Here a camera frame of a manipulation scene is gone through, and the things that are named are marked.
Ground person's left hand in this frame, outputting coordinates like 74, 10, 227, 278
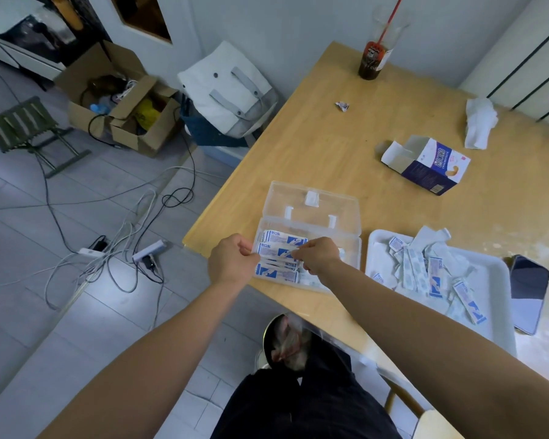
208, 233, 260, 289

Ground person's right hand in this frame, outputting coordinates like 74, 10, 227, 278
291, 237, 344, 277

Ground blue white bandage packet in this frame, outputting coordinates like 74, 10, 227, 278
258, 243, 299, 262

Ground person's right forearm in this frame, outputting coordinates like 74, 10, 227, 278
317, 259, 549, 439

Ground person's left forearm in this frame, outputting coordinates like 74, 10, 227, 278
37, 275, 257, 439

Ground clear plastic storage box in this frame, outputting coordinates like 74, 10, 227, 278
252, 180, 363, 294

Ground stack of bandage packets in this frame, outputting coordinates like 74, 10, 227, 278
254, 229, 310, 285

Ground black sandal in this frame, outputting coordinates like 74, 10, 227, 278
262, 313, 313, 373

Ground dark blue basket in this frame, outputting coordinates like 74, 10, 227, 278
180, 93, 262, 148

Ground pile of torn bandage wrappers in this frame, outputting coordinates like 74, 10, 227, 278
372, 226, 488, 326

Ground white purple bandage carton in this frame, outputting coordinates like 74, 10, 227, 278
381, 135, 471, 196

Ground small open cardboard box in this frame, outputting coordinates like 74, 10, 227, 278
108, 75, 182, 158

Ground black trousers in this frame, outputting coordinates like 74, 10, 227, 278
210, 333, 404, 439

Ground yellow plastic bag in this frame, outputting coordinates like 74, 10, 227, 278
134, 98, 162, 131

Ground white plastic tray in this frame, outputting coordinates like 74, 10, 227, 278
365, 229, 518, 357

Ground wooden chair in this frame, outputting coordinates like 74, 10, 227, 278
383, 375, 465, 439

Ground plastic cup with dark drink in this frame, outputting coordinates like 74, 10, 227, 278
358, 6, 411, 81

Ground crumpled white tissue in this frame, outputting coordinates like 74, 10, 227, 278
464, 97, 499, 151

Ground large open cardboard box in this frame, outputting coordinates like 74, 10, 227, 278
54, 40, 148, 138

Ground black smartphone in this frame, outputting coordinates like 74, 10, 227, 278
508, 254, 549, 336

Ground red drinking straw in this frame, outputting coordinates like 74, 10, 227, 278
377, 0, 405, 45

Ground white door with window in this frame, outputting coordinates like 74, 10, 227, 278
84, 0, 204, 77

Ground green folding stool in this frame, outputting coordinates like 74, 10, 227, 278
0, 96, 92, 179

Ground white panelled cabinet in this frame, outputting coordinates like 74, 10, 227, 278
457, 0, 549, 133

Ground white shelf unit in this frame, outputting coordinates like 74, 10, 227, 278
0, 0, 113, 82

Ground coiled black cable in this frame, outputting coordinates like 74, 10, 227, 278
133, 93, 197, 285

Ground tangle of white cables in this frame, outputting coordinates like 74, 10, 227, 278
0, 166, 231, 332

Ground white tote bag grey straps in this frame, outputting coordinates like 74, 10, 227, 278
178, 40, 280, 138

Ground long black cable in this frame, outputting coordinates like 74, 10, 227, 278
33, 148, 81, 255

